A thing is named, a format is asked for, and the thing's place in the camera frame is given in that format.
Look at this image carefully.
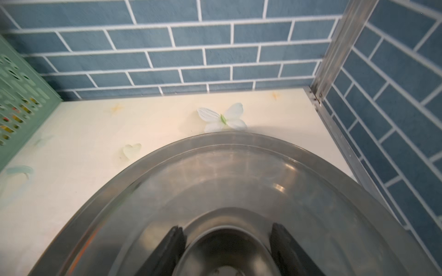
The floral table mat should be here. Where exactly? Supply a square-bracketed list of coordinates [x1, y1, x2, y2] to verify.
[1, 89, 352, 276]

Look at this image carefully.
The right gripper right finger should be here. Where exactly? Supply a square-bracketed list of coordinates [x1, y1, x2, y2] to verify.
[269, 223, 325, 276]

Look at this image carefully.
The steel pot lid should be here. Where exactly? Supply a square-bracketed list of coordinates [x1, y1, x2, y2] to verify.
[31, 132, 439, 276]

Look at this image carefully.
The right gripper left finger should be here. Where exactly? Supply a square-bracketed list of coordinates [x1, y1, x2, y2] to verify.
[135, 226, 186, 276]

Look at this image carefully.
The green file organizer rack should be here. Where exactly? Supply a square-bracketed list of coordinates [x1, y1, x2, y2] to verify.
[1, 37, 62, 169]

